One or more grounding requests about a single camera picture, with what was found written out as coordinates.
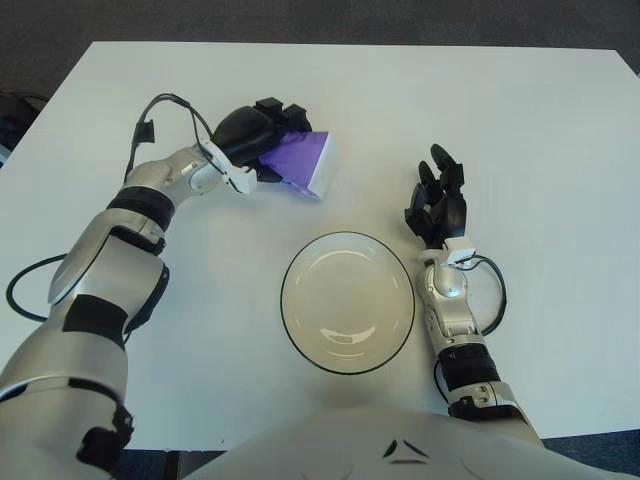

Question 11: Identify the black bag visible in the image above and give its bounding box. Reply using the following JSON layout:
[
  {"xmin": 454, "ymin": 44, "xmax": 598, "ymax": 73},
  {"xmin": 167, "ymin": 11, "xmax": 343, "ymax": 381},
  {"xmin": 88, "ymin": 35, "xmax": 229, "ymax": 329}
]
[{"xmin": 0, "ymin": 91, "xmax": 50, "ymax": 167}]

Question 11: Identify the white plate with black rim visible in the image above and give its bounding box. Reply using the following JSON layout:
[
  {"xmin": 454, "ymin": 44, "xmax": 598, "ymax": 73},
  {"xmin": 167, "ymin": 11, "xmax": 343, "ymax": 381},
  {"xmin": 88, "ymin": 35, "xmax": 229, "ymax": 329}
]
[{"xmin": 279, "ymin": 230, "xmax": 417, "ymax": 375}]

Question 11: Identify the purple tissue paper pack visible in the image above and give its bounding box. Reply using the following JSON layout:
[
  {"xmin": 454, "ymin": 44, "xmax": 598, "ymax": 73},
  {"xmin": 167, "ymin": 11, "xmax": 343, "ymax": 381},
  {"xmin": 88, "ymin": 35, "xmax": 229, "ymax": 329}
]
[{"xmin": 258, "ymin": 130, "xmax": 341, "ymax": 203}]

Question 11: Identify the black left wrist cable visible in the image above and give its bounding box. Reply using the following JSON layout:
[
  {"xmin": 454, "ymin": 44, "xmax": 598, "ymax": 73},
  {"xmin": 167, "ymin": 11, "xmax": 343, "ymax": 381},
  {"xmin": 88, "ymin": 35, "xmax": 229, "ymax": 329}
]
[{"xmin": 6, "ymin": 92, "xmax": 227, "ymax": 322}]

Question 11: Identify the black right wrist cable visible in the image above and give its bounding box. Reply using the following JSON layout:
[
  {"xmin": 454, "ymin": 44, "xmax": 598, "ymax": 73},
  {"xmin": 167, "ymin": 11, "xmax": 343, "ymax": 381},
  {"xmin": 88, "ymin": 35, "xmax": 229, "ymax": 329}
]
[{"xmin": 465, "ymin": 254, "xmax": 508, "ymax": 335}]

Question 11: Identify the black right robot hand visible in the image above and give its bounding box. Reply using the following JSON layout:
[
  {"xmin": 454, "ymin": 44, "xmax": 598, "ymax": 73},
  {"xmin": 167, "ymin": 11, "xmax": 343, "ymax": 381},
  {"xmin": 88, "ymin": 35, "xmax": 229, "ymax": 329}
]
[{"xmin": 403, "ymin": 143, "xmax": 470, "ymax": 250}]

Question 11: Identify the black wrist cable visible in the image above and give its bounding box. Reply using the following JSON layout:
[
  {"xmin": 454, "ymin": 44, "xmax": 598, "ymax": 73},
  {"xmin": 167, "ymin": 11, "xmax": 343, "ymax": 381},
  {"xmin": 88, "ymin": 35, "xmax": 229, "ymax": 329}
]
[
  {"xmin": 465, "ymin": 254, "xmax": 508, "ymax": 335},
  {"xmin": 6, "ymin": 92, "xmax": 227, "ymax": 322}
]

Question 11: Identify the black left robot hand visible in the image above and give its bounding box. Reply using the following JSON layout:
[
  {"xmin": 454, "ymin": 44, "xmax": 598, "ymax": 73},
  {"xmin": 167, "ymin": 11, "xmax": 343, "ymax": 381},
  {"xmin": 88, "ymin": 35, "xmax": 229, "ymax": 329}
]
[{"xmin": 212, "ymin": 96, "xmax": 314, "ymax": 184}]

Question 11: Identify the grey robot torso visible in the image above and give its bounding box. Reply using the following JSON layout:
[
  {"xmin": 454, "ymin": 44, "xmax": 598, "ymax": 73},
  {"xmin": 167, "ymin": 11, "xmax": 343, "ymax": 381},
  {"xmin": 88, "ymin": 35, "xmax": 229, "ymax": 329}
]
[{"xmin": 188, "ymin": 403, "xmax": 627, "ymax": 480}]

